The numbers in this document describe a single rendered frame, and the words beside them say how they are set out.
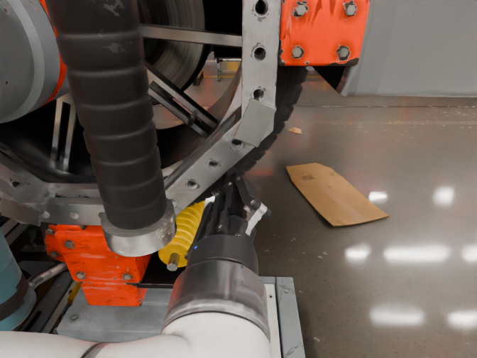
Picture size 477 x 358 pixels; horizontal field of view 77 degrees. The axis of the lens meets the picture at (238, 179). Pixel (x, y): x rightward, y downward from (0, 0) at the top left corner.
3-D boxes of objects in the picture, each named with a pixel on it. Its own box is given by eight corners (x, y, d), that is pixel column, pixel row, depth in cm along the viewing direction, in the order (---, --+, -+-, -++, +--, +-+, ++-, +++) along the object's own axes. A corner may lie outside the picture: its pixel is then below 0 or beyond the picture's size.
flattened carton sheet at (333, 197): (326, 165, 185) (327, 160, 184) (388, 218, 140) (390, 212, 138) (282, 171, 178) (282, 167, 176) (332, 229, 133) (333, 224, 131)
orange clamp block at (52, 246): (64, 192, 52) (69, 231, 57) (36, 221, 45) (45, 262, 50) (104, 199, 53) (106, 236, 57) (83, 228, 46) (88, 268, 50)
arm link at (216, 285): (294, 346, 24) (286, 286, 29) (211, 292, 21) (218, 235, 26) (217, 384, 28) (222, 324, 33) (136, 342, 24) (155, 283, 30)
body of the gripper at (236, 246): (218, 322, 32) (224, 258, 40) (278, 286, 29) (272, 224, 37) (163, 288, 29) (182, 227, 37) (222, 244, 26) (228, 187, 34)
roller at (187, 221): (210, 185, 74) (209, 165, 71) (191, 280, 49) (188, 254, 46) (187, 185, 75) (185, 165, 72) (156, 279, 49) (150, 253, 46)
